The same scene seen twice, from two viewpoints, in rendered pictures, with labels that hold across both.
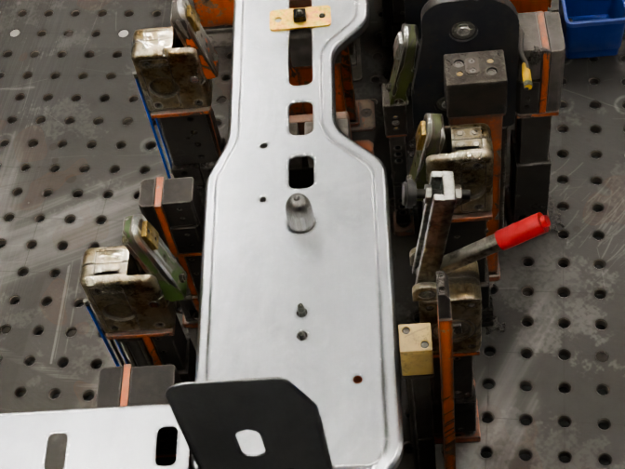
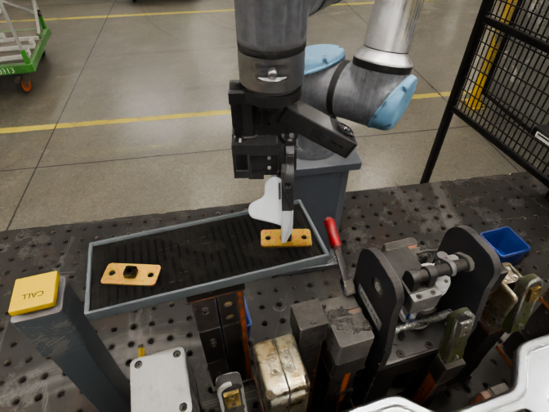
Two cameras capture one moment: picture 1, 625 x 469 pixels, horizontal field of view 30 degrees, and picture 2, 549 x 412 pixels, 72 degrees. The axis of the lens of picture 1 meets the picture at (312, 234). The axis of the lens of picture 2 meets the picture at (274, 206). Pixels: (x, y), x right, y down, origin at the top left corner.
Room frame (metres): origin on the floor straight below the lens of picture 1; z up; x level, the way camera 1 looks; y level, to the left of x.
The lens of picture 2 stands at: (1.41, 0.00, 1.64)
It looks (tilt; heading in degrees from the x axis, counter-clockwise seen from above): 43 degrees down; 245
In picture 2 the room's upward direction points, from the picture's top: straight up
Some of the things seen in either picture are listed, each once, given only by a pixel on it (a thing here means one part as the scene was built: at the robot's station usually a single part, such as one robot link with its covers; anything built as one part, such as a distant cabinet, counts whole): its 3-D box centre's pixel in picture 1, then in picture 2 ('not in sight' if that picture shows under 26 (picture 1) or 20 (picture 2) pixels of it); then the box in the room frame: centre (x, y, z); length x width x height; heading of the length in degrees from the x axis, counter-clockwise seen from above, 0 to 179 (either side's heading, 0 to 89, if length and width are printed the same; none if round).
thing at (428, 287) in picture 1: (426, 291); not in sight; (0.66, -0.11, 1.06); 0.03 x 0.01 x 0.03; 82
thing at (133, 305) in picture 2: not in sight; (207, 252); (1.34, -0.40, 1.16); 0.37 x 0.14 x 0.02; 172
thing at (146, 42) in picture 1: (189, 125); not in sight; (1.13, 0.14, 0.87); 0.12 x 0.09 x 0.35; 82
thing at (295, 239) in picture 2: not in sight; (286, 235); (1.21, -0.37, 1.17); 0.08 x 0.04 x 0.01; 157
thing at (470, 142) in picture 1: (461, 233); (475, 329); (0.85, -0.19, 0.88); 0.11 x 0.09 x 0.37; 82
